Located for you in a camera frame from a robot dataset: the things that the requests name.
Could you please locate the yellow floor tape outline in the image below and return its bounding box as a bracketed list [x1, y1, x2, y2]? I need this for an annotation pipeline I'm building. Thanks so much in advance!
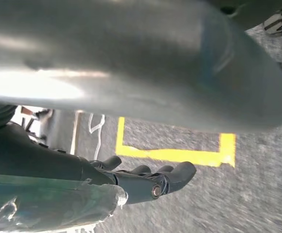
[116, 116, 237, 168]

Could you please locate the white floor cable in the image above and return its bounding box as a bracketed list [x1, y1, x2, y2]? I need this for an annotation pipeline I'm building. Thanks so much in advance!
[88, 113, 106, 161]

